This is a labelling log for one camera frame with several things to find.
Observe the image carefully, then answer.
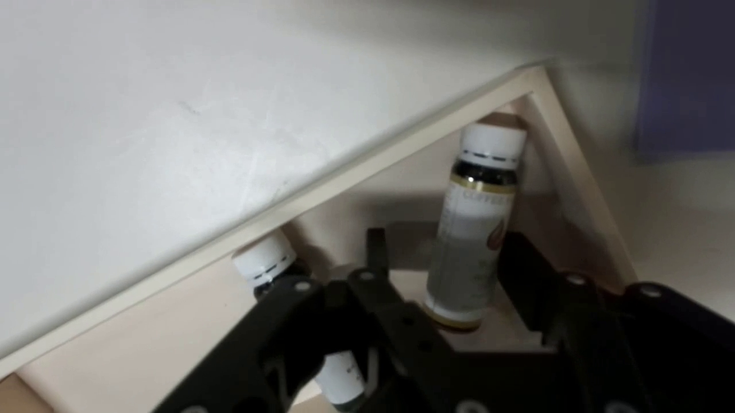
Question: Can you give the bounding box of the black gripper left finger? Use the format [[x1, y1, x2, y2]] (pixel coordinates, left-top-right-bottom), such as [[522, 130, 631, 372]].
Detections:
[[152, 227, 432, 413]]

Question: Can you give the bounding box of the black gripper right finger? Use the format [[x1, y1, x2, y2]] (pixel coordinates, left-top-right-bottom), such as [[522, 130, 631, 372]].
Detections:
[[426, 230, 735, 413]]

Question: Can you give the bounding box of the purple mat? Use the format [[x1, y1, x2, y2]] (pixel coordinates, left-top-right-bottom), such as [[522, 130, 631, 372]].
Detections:
[[634, 0, 735, 160]]

